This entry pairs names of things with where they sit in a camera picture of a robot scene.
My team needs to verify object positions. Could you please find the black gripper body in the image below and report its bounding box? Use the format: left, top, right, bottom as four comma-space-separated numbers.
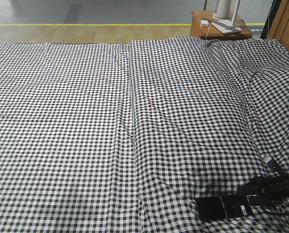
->
252, 174, 289, 201

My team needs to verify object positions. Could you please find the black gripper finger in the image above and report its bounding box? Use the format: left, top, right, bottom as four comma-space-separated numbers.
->
237, 178, 261, 196

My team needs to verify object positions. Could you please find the black smartphone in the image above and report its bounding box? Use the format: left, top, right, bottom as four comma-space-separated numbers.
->
196, 194, 253, 221

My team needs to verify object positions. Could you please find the wooden headboard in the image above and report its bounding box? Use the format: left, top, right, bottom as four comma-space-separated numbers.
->
267, 0, 289, 50

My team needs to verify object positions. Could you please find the wooden nightstand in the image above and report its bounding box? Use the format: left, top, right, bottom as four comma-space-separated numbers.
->
189, 10, 253, 40

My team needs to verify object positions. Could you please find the white charger adapter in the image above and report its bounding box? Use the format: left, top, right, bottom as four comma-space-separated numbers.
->
200, 20, 209, 27

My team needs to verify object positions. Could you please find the black white checkered bedsheet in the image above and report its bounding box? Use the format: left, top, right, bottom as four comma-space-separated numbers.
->
0, 36, 289, 233

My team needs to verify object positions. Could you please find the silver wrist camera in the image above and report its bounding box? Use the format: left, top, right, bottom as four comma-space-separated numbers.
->
262, 155, 279, 173

